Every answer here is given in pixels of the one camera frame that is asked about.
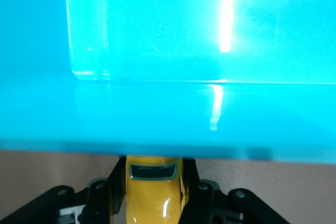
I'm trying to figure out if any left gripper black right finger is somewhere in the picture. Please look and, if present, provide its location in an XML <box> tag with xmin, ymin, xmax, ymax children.
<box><xmin>178</xmin><ymin>157</ymin><xmax>289</xmax><ymax>224</ymax></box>

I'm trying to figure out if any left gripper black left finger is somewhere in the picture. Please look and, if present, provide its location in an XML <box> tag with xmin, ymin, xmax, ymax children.
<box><xmin>0</xmin><ymin>156</ymin><xmax>128</xmax><ymax>224</ymax></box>

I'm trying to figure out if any yellow toy beetle car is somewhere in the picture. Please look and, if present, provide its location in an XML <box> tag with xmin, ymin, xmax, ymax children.
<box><xmin>125</xmin><ymin>154</ymin><xmax>185</xmax><ymax>224</ymax></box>

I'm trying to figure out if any turquoise plastic storage bin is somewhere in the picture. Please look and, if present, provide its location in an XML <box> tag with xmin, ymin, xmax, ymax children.
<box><xmin>0</xmin><ymin>0</ymin><xmax>336</xmax><ymax>168</ymax></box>

